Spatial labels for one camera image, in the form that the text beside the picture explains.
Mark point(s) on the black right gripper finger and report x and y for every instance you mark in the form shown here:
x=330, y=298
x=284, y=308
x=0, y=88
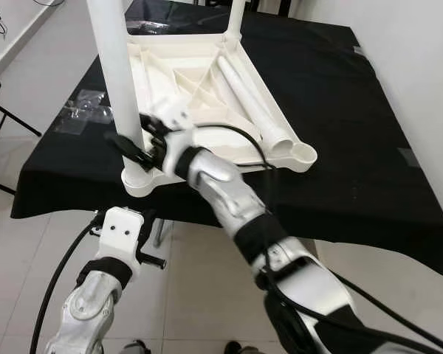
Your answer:
x=129, y=147

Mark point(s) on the white plastic table top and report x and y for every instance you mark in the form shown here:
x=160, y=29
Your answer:
x=159, y=66

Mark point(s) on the clear tape cross patch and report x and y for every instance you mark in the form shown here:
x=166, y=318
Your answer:
x=81, y=110

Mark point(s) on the grey robot left leg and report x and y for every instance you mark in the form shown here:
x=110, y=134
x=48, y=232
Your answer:
x=136, y=346

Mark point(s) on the grey robot leg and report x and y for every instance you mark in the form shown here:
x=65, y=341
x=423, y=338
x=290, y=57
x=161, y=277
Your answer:
x=136, y=346
x=232, y=347

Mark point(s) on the clear tape strip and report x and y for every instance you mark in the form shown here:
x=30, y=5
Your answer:
x=144, y=28

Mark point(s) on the grey robot right leg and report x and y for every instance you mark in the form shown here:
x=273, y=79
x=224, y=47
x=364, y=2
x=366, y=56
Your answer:
x=232, y=347

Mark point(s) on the grey tape piece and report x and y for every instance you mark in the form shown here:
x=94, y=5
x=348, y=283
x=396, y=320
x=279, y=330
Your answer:
x=358, y=50
x=410, y=156

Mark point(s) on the black tablecloth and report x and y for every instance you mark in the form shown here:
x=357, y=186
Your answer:
x=340, y=147

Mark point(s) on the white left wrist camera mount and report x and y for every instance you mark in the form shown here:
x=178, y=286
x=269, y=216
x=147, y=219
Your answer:
x=122, y=228

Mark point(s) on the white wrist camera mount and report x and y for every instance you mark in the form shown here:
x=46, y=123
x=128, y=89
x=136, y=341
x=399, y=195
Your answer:
x=171, y=114
x=122, y=228

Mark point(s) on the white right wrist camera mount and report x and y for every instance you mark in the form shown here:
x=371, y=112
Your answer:
x=171, y=114

